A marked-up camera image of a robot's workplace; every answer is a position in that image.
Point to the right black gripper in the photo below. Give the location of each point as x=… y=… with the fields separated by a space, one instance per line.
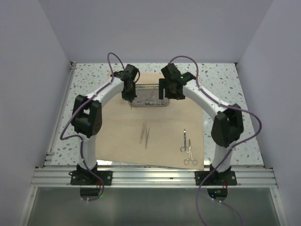
x=164 y=84

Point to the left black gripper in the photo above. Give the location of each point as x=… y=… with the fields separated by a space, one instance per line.
x=130 y=98

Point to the beige cloth surgical kit wrap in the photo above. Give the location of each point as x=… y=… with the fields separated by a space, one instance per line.
x=118 y=139

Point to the steel surgical scissors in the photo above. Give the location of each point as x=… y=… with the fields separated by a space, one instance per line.
x=185 y=147

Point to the steel hemostat forceps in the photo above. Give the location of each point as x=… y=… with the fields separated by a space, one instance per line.
x=190 y=158

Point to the steel ring-handled forceps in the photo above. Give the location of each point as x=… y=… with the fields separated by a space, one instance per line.
x=149 y=97

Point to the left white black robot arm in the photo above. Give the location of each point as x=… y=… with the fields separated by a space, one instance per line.
x=87 y=121

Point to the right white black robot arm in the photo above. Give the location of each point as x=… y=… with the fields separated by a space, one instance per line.
x=227 y=119

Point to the steel instrument tray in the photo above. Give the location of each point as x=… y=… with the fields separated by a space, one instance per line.
x=141 y=96

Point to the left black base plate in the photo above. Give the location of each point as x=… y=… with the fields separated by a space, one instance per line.
x=78 y=179

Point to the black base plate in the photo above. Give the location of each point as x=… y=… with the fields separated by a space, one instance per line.
x=78 y=179
x=217 y=179

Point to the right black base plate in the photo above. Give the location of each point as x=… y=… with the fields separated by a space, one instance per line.
x=217 y=179

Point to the aluminium front rail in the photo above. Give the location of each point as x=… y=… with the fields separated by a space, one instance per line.
x=143 y=177

